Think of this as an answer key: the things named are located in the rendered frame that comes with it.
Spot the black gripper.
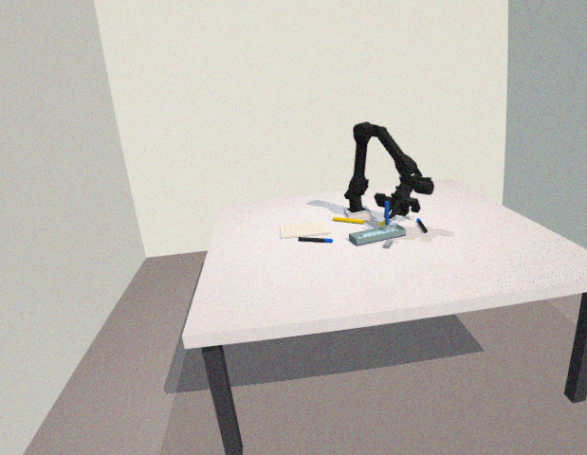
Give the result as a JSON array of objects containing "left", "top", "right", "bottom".
[{"left": 374, "top": 184, "right": 420, "bottom": 219}]

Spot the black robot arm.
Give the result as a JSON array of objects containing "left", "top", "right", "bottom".
[{"left": 344, "top": 121, "right": 434, "bottom": 212}]

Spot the black and blue stylus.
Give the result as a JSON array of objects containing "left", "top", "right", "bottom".
[
  {"left": 416, "top": 218, "right": 428, "bottom": 233},
  {"left": 298, "top": 237, "right": 333, "bottom": 243}
]

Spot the blue stylus with grey tip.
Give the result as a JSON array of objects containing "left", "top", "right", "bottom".
[{"left": 384, "top": 201, "right": 389, "bottom": 229}]

